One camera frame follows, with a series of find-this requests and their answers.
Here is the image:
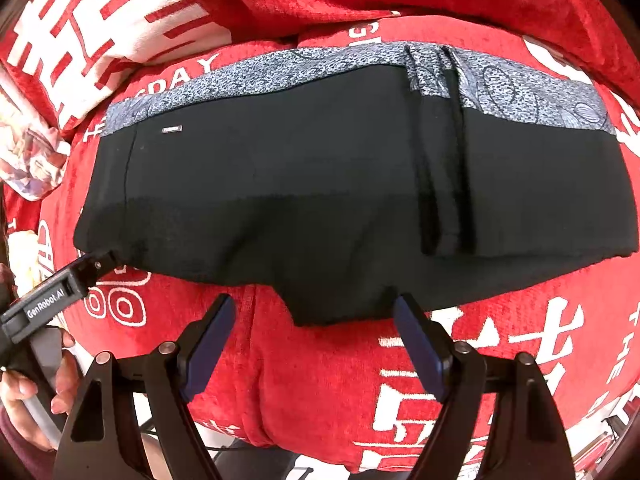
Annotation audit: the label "red printed blanket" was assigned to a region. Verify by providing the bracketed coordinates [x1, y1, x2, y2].
[0, 0, 640, 476]

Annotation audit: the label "printed cushion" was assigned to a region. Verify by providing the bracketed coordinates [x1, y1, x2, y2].
[0, 67, 72, 202]

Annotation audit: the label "person's left hand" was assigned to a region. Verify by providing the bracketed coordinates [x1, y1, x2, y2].
[0, 329, 82, 452]

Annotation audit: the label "black pants with patterned stripes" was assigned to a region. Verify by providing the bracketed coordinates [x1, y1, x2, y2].
[74, 42, 640, 328]

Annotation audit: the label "person's left forearm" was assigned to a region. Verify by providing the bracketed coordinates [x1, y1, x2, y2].
[0, 407, 57, 480]

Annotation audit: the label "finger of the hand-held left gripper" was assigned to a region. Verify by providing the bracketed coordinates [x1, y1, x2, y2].
[75, 249, 123, 286]

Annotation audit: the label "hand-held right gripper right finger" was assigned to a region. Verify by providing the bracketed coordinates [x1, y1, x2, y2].
[392, 294, 576, 480]

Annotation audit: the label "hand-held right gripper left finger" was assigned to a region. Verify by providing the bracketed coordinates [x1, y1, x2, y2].
[52, 294, 237, 480]

